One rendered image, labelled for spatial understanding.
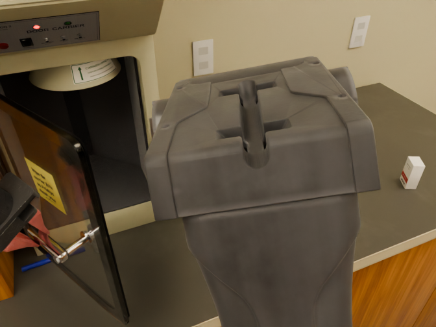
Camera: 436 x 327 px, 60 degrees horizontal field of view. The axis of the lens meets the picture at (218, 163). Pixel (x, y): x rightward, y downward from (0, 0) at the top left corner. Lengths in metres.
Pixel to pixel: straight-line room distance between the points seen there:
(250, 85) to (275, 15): 1.17
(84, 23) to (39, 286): 0.56
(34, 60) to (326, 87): 0.61
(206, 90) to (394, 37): 1.59
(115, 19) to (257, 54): 0.80
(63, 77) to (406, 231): 0.84
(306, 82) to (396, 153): 1.14
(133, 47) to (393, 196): 0.77
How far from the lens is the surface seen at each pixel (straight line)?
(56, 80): 0.76
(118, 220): 0.94
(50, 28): 0.62
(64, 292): 0.89
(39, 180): 0.64
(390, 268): 1.16
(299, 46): 1.44
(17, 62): 0.72
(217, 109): 0.16
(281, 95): 0.16
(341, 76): 0.21
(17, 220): 0.55
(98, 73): 0.76
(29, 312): 0.89
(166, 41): 1.21
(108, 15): 0.62
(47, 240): 0.62
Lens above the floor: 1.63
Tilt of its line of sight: 38 degrees down
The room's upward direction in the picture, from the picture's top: straight up
